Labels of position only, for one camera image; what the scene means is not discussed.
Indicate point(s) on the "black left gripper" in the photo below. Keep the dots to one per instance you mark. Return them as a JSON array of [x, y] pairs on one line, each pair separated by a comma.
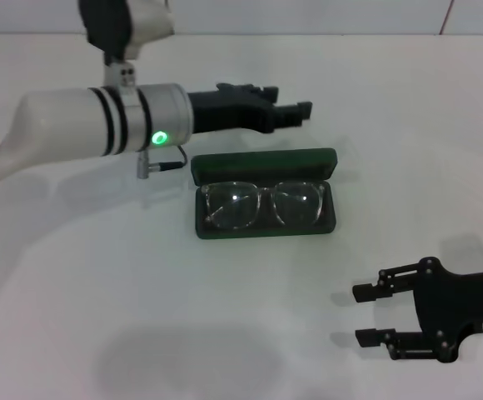
[[229, 112]]

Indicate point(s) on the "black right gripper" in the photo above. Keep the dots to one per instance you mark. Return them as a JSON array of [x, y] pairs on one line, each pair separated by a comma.
[[462, 300]]

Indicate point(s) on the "clear white glasses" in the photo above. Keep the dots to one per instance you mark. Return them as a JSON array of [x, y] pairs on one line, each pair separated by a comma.
[[262, 204]]

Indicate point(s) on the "green glasses case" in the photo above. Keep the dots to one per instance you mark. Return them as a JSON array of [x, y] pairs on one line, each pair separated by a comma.
[[264, 196]]

